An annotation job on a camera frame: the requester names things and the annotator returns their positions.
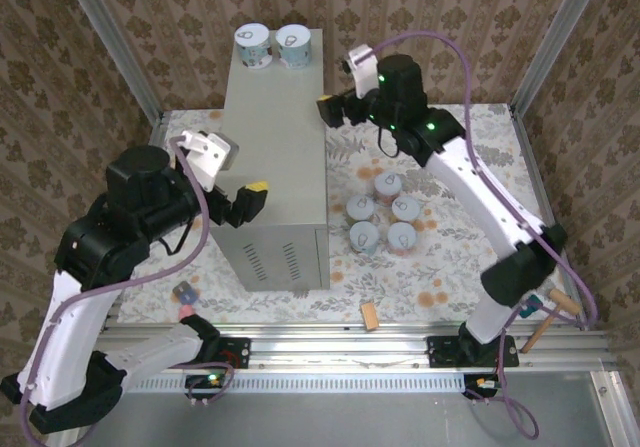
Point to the light blue coconut can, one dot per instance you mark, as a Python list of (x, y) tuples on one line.
[(292, 39), (252, 37), (364, 234)]

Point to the pink label can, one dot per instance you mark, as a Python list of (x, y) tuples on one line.
[(387, 183), (401, 237)]

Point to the green grape label can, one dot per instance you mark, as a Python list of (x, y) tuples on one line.
[(360, 207)]

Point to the yellow pineapple label can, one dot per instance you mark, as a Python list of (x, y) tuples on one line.
[(405, 208)]

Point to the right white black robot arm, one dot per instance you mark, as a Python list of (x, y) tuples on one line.
[(480, 187)]

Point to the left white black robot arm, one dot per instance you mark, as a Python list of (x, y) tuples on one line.
[(65, 337)]

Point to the grey metal cabinet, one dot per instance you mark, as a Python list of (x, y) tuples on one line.
[(275, 142)]

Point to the small blue-red toy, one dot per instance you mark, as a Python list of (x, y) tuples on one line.
[(185, 293)]

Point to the small pink eraser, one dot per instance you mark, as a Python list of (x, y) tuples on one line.
[(187, 311)]

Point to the small wooden block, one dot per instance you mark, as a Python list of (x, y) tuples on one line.
[(370, 317)]

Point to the small black controller board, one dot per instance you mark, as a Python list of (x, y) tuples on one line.
[(197, 381), (475, 392)]

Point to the floral tablecloth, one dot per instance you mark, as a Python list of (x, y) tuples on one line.
[(440, 267)]

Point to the grey lower shelf panel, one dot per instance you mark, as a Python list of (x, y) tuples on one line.
[(325, 422)]

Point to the wooden mallet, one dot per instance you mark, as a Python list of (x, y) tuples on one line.
[(565, 301)]

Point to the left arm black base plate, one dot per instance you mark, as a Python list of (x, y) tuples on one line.
[(235, 354)]

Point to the aluminium frame post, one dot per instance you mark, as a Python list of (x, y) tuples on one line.
[(115, 52), (555, 47)]

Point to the aluminium mounting rail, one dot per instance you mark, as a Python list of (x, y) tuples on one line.
[(325, 349)]

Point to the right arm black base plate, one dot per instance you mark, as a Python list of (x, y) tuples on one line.
[(507, 352)]

